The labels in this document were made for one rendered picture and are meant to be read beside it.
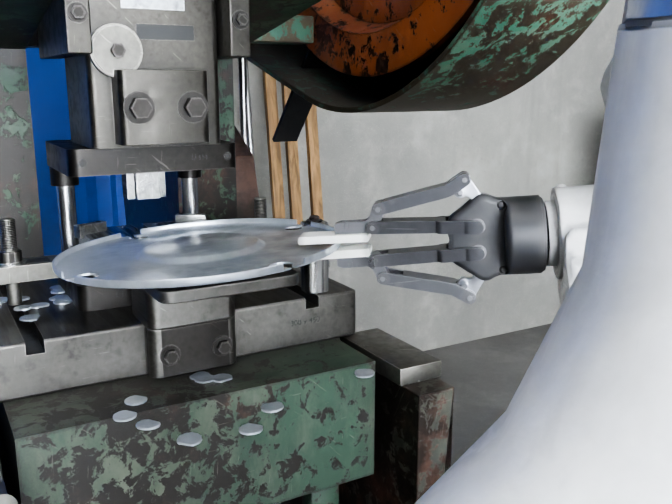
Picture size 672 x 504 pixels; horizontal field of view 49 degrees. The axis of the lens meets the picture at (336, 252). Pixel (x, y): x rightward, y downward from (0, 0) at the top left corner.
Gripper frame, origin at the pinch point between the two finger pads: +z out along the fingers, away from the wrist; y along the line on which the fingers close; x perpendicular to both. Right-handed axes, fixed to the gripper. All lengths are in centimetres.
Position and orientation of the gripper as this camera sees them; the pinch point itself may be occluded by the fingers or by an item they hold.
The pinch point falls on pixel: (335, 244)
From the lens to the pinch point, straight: 73.6
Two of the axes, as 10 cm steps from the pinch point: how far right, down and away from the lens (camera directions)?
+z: -9.9, 0.5, 1.6
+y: -0.8, -9.7, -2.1
